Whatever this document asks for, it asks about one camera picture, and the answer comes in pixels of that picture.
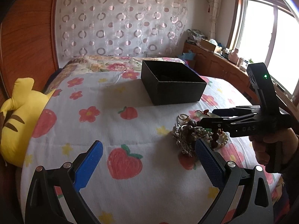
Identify white pearl bracelet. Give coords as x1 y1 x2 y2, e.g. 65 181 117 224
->
211 130 230 150

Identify red cord knot bracelet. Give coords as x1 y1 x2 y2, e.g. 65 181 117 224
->
195 109 211 118

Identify silver flower chain bracelet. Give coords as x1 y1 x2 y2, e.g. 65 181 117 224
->
172 122 213 157

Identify pale jade bangle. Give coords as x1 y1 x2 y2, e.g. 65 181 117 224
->
195 110 220 123

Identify black square jewelry box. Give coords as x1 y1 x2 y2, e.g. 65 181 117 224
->
141 60 207 105

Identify person's right hand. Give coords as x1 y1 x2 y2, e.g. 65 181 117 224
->
249 128 298 165

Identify pink ceramic jar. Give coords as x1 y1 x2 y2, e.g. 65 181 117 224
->
228 48 239 65

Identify wooden side cabinet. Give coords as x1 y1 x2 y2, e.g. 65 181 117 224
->
182 41 299 122

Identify cardboard box on cabinet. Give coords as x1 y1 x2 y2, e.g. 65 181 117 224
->
199 39 218 52

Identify stack of papers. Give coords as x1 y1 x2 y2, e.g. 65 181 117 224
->
187 29 207 41

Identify white strawberry flower bedsheet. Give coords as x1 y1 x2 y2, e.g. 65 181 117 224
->
19 71 284 224

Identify yellow striped plush toy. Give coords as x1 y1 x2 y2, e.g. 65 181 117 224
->
1 77 54 167

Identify floral rose quilt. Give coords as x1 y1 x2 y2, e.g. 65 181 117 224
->
43 55 188 94

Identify sheer circle pattern curtain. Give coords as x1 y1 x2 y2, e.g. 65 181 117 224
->
56 0 188 63

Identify wooden wardrobe doors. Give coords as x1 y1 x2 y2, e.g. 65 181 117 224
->
1 0 58 99

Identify small gold ring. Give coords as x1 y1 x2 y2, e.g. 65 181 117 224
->
177 113 191 124

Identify window with wooden frame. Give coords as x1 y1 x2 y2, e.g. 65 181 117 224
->
232 0 298 101

